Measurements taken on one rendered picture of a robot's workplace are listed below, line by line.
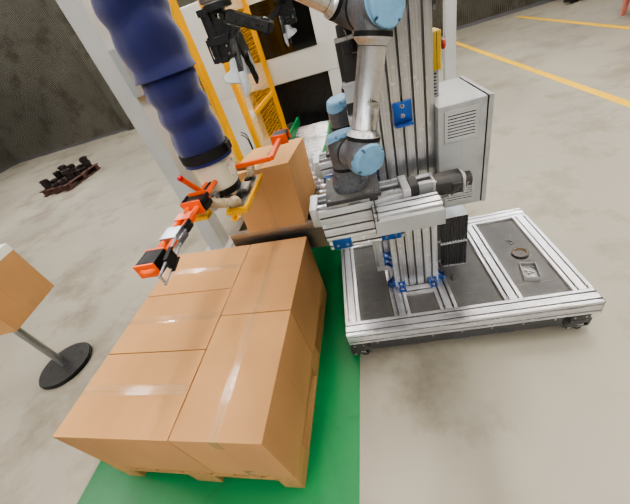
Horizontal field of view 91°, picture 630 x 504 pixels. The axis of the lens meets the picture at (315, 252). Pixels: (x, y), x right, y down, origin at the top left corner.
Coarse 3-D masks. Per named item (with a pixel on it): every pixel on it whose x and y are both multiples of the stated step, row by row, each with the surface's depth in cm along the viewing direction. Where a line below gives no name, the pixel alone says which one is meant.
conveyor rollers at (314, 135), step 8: (328, 120) 368; (304, 128) 369; (312, 128) 360; (320, 128) 356; (296, 136) 357; (304, 136) 347; (312, 136) 339; (320, 136) 336; (312, 144) 324; (320, 144) 315; (312, 152) 303; (320, 152) 301; (312, 160) 289; (312, 168) 275; (320, 184) 253; (320, 192) 238
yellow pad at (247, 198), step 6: (258, 174) 158; (246, 180) 149; (252, 180) 152; (258, 180) 152; (252, 186) 147; (258, 186) 150; (240, 192) 139; (246, 192) 144; (252, 192) 143; (240, 198) 140; (246, 198) 139; (252, 198) 141; (240, 204) 136; (246, 204) 135; (228, 210) 135; (234, 210) 134; (240, 210) 133; (246, 210) 133
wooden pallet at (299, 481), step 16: (320, 304) 219; (320, 320) 210; (320, 336) 200; (304, 416) 152; (304, 432) 158; (304, 448) 146; (304, 464) 144; (208, 480) 153; (288, 480) 136; (304, 480) 141
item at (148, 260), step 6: (150, 252) 97; (156, 252) 96; (162, 252) 96; (144, 258) 95; (150, 258) 94; (156, 258) 93; (162, 258) 96; (138, 264) 93; (144, 264) 92; (150, 264) 91; (156, 264) 93; (162, 264) 95; (138, 270) 94; (150, 276) 95; (156, 276) 95
